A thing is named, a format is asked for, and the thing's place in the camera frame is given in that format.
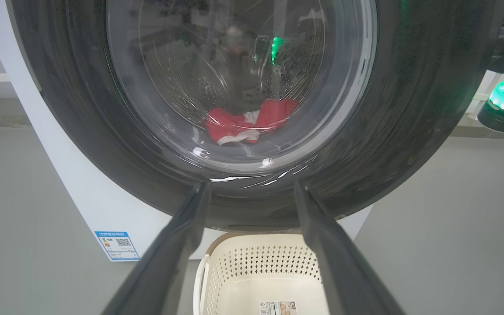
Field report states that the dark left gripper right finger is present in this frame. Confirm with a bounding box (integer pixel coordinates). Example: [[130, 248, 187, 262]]
[[294, 181, 406, 315]]

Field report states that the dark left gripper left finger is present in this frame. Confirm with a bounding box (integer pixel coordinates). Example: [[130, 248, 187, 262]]
[[102, 182, 212, 315]]

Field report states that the black round glass machine door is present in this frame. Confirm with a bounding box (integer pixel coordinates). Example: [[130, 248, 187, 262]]
[[6, 0, 504, 230]]

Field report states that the red and white garment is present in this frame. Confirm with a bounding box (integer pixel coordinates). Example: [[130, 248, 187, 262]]
[[205, 98, 301, 146]]

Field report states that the white basket label sticker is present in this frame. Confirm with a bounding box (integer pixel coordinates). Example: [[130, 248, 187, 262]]
[[259, 300, 298, 315]]

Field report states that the cream laundry basket brown rim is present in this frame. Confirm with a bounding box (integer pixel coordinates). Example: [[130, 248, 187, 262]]
[[193, 232, 332, 315]]

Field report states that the blue energy label sticker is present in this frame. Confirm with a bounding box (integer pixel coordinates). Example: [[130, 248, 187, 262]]
[[94, 231, 140, 262]]

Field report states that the perforated steel drum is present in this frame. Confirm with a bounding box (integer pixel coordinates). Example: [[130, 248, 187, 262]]
[[108, 0, 377, 171]]

